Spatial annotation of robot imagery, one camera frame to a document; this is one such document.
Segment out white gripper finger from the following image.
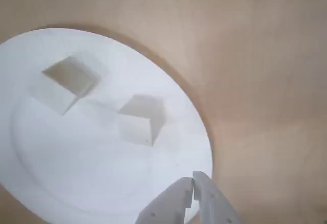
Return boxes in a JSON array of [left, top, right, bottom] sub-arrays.
[[135, 176, 194, 224], [193, 170, 243, 224]]

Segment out white cube block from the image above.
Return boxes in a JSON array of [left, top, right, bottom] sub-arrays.
[[116, 95, 166, 147], [30, 56, 101, 116]]

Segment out white round plate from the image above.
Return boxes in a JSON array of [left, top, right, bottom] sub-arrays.
[[0, 28, 214, 224]]

